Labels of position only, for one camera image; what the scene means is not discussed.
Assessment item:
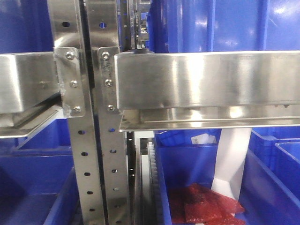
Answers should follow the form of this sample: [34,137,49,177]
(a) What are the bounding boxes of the red packets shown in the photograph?
[168,183,246,225]

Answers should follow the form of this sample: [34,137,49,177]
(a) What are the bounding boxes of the blue bin far right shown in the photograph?
[249,126,300,198]

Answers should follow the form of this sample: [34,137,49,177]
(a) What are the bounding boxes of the steel upright post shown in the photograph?
[47,0,105,225]
[86,0,130,225]

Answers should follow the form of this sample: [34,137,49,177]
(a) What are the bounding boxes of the blue bin lower left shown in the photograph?
[0,119,79,225]

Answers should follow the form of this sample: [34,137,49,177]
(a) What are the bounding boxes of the steel right shelf beam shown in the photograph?
[114,50,300,131]

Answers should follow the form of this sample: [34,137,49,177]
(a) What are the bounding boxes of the blue bin lower right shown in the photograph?
[153,130,300,225]

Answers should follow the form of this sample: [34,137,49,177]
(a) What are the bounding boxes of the blue bin upper left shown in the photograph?
[0,0,53,54]

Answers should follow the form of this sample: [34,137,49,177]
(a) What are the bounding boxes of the steel shelf beam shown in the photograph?
[0,52,60,138]
[114,50,300,131]

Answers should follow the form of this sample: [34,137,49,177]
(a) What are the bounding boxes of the steel left shelf beam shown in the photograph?
[0,52,60,138]

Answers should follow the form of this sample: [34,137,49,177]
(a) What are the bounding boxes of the steel right upright post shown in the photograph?
[86,0,130,225]

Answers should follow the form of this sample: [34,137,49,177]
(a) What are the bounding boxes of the steel left upright post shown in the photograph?
[47,0,105,225]

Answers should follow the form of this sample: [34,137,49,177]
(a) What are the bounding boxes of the blue bin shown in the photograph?
[0,119,79,225]
[249,126,300,198]
[0,0,53,54]
[153,130,300,225]
[147,0,300,53]

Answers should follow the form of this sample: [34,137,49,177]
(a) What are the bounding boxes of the blue bin upper right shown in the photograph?
[147,0,300,53]

